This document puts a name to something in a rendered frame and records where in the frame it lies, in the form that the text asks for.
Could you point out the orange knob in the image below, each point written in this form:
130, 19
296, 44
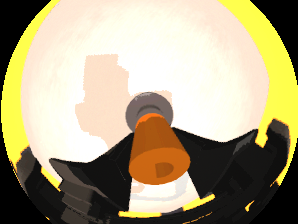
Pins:
158, 157

